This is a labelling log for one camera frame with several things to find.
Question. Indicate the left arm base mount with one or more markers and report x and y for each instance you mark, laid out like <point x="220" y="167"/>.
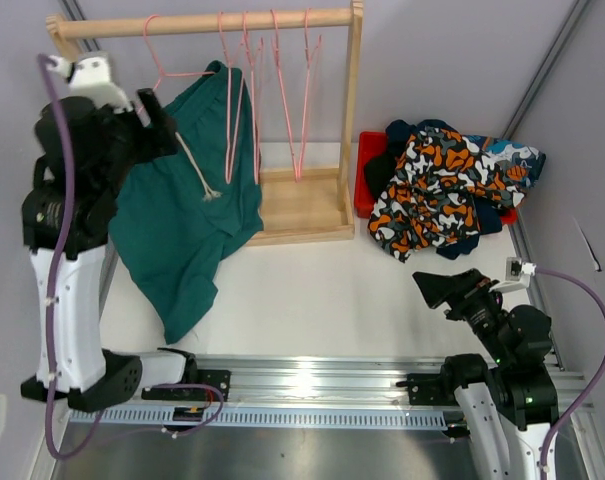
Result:
<point x="209" y="381"/>

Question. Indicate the green shorts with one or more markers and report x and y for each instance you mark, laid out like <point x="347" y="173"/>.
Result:
<point x="177" y="218"/>

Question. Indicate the navy blue shorts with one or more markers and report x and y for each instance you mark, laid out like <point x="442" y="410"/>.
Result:
<point x="397" y="133"/>

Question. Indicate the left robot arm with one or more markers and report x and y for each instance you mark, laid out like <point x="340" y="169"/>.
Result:
<point x="88" y="150"/>

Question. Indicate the pink hanger of patterned shorts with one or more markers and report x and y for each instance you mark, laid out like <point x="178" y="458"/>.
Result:
<point x="277" y="61"/>

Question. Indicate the wooden clothes rack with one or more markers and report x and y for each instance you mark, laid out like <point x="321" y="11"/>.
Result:
<point x="305" y="185"/>

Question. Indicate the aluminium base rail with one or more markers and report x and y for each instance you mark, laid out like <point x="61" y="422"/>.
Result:
<point x="303" y="392"/>

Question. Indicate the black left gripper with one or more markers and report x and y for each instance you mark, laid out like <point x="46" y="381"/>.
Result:
<point x="160" y="138"/>

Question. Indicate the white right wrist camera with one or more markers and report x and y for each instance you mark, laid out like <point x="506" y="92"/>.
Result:
<point x="517" y="276"/>

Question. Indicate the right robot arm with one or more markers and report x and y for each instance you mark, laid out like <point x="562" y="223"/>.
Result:
<point x="507" y="396"/>

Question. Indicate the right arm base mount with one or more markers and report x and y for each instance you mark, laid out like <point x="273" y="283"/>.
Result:
<point x="427" y="389"/>

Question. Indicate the pink hanger of navy shorts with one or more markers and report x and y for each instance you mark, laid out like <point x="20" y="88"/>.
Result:
<point x="255" y="62"/>

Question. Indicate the pink hanger of green shorts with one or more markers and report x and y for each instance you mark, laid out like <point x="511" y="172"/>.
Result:
<point x="162" y="74"/>

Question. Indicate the blue orange patterned shorts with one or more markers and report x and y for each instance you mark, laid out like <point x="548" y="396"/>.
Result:
<point x="525" y="161"/>

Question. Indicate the pink hanger of camouflage shorts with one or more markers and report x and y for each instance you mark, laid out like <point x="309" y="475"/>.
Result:
<point x="234" y="99"/>

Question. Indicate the red plastic bin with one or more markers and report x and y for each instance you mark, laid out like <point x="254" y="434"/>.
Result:
<point x="437" y="180"/>

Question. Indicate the orange camouflage shorts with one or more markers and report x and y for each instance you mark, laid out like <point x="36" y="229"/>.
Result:
<point x="431" y="199"/>

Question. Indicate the pink hanger of black shorts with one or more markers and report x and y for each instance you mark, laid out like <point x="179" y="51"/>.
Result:
<point x="311" y="57"/>

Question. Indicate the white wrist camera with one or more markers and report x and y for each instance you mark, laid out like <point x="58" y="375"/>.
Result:
<point x="92" y="77"/>
<point x="517" y="276"/>

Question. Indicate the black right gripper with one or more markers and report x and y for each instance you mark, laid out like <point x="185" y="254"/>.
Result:
<point x="436" y="288"/>

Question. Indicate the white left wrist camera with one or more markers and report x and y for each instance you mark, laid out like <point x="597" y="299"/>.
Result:
<point x="92" y="77"/>

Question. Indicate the black shorts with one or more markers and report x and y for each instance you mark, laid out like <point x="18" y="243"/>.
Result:
<point x="378" y="172"/>

